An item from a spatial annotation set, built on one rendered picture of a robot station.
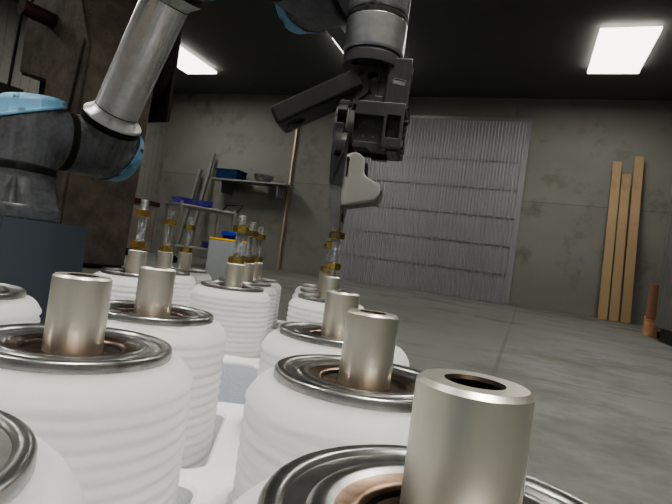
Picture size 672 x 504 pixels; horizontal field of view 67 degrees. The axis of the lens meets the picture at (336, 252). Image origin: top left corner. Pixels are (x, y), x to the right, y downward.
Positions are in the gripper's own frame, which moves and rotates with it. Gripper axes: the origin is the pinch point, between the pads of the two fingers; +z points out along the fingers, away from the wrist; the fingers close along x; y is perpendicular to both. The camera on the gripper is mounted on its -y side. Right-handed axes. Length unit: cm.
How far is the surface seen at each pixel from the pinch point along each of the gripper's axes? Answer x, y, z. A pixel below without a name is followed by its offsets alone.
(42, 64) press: 279, -290, -113
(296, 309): -3.5, -2.3, 11.3
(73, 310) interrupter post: -44.2, -1.3, 8.4
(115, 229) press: 300, -224, 4
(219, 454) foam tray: -33.1, 1.3, 17.2
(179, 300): 4.5, -20.6, 13.4
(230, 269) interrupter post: -3.4, -11.0, 7.8
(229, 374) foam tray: -9.4, -7.2, 18.6
